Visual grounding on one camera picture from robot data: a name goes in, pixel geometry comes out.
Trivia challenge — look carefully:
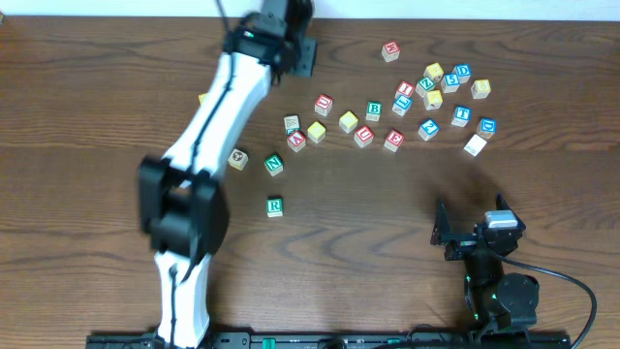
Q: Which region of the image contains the yellow 8 block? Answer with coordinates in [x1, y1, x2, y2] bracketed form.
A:
[471, 79, 491, 100]

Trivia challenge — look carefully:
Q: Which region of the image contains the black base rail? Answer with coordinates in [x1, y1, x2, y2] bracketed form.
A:
[85, 331, 573, 349]

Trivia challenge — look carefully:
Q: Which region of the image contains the red I block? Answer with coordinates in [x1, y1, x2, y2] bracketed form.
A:
[394, 80, 415, 99]

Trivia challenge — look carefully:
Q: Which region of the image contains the yellow J block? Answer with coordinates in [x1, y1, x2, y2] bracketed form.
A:
[307, 121, 326, 143]

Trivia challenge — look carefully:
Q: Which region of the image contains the yellow block upper right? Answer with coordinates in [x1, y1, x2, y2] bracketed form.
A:
[423, 62, 444, 82]

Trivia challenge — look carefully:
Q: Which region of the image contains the green R block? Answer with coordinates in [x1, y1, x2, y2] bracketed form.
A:
[266, 198, 284, 217]

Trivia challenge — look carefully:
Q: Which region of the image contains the red E block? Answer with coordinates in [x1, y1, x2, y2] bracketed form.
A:
[384, 130, 405, 152]

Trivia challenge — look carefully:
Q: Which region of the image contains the red U block upper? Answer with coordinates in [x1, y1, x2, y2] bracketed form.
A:
[314, 94, 333, 116]

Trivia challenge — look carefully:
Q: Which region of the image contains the blue D block lower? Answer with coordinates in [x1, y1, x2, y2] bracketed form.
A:
[477, 117, 497, 140]

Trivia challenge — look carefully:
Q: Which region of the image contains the blue D block upper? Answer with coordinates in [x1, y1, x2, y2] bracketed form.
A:
[452, 64, 472, 84]

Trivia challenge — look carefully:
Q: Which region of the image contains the green Z block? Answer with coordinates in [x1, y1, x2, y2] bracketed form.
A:
[416, 77, 436, 98]

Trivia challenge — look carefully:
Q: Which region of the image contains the green N block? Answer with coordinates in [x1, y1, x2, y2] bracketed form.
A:
[264, 154, 284, 176]

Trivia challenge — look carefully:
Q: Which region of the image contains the blue d block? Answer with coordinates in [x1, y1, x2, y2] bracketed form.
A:
[477, 117, 497, 140]
[452, 64, 472, 84]

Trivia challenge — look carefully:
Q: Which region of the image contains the plain wood block green side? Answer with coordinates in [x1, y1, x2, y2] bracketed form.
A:
[284, 115, 300, 136]

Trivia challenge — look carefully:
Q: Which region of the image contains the plain block face picture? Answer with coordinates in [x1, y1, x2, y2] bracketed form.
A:
[228, 148, 249, 171]

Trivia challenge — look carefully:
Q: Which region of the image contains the yellow C block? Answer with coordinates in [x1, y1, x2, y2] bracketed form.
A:
[339, 111, 358, 134]

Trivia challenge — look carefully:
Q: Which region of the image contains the blue L block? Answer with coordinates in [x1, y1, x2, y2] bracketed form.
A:
[392, 95, 413, 116]

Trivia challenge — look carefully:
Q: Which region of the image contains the yellow block middle right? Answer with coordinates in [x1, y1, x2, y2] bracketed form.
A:
[423, 90, 443, 111]

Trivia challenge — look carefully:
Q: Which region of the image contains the blue 2 block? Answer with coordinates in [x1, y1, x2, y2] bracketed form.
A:
[418, 118, 440, 142]

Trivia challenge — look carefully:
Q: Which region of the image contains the red U block lower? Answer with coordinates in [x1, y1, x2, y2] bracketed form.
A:
[354, 126, 375, 148]

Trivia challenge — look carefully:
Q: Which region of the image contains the green B block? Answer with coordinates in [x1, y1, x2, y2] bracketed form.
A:
[366, 101, 383, 121]

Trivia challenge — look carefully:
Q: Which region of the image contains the red H block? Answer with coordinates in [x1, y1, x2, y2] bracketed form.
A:
[382, 41, 401, 62]

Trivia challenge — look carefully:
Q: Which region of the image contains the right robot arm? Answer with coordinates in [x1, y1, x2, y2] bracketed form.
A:
[430, 195, 540, 343]

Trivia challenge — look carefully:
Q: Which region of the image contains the red A block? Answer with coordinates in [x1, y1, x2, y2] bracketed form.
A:
[287, 130, 306, 153]

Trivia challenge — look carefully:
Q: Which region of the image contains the plain wood block right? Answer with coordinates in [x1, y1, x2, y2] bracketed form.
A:
[464, 134, 487, 157]

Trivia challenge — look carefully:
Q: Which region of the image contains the blue 5 block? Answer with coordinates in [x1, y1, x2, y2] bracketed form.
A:
[441, 74, 460, 94]

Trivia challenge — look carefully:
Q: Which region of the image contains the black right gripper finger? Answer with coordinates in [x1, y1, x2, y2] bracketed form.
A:
[430, 201, 451, 245]
[495, 193, 511, 210]

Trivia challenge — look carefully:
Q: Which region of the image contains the red u block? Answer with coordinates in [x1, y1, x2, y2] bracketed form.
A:
[314, 94, 333, 116]
[354, 126, 375, 148]

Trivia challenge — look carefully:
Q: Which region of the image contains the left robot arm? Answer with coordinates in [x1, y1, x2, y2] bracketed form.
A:
[138, 0, 317, 348]

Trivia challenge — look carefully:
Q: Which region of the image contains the blue T block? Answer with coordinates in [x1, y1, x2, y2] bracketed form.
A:
[451, 106, 472, 127]

